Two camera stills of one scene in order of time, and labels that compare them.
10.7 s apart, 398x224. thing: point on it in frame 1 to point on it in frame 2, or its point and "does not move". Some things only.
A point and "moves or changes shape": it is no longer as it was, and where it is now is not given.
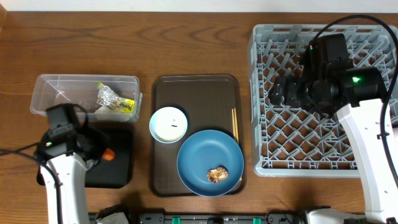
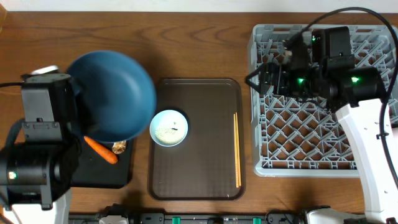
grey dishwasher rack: (289, 140) does not move
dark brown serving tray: (206, 101) does not move
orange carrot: (108, 155) moves or changes shape
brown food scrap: (215, 175) to (119, 147)
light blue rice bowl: (168, 124) does not move
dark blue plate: (206, 150) to (113, 96)
